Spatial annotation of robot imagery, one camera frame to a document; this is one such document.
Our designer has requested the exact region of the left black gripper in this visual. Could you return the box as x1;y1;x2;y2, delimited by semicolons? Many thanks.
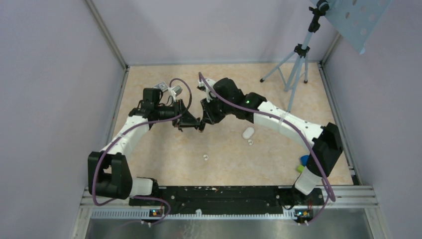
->
154;99;200;128

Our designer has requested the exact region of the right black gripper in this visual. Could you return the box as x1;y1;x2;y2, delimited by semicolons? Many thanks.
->
201;94;233;125

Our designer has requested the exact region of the black charging case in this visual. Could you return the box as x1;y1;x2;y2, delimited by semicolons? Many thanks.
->
198;124;206;132

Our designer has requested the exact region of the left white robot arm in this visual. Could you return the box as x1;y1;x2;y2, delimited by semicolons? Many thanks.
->
88;86;200;206

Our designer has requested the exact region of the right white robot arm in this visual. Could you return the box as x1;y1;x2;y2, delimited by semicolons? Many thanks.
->
198;74;343;205

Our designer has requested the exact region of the white charging case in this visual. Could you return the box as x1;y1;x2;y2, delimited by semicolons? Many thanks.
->
242;127;255;139

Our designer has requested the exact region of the card deck box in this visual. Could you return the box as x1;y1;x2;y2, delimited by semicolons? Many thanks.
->
153;81;168;92

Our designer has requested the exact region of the light blue tripod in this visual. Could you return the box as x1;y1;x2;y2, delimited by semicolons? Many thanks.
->
259;0;330;112

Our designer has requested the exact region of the blue toy block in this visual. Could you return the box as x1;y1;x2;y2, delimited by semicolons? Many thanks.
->
300;155;309;166

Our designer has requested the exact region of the green cube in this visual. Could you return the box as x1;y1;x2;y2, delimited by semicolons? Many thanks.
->
297;165;305;173

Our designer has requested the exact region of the perforated blue panel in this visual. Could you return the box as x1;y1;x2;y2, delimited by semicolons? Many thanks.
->
311;0;392;55

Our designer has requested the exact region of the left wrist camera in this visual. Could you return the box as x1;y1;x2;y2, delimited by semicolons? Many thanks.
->
168;85;183;100

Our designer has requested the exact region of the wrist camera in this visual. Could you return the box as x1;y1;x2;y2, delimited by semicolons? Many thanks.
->
198;78;216;103
168;85;183;100

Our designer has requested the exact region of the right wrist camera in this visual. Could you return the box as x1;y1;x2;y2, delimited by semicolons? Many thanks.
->
198;78;216;103

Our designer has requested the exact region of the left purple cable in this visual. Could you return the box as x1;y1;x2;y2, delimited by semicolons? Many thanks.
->
92;78;193;227

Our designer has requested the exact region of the purple cable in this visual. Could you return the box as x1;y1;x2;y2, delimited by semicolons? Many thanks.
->
198;72;337;225
92;78;193;227

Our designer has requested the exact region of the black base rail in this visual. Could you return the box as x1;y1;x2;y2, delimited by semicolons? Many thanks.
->
129;186;324;215

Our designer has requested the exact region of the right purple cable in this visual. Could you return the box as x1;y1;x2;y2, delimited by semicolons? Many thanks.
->
198;72;337;225

